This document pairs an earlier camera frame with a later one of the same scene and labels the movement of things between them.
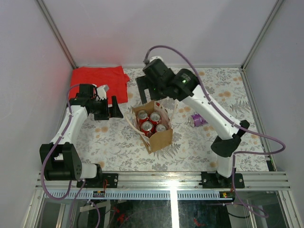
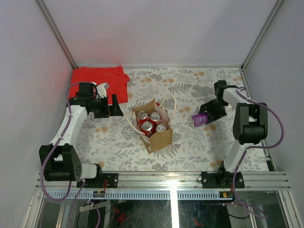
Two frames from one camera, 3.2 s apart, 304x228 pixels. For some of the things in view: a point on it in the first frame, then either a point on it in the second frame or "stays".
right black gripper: [142, 84] to [213, 116]
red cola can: [161, 128] stays
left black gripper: [114, 111] stays
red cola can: [155, 118] stays
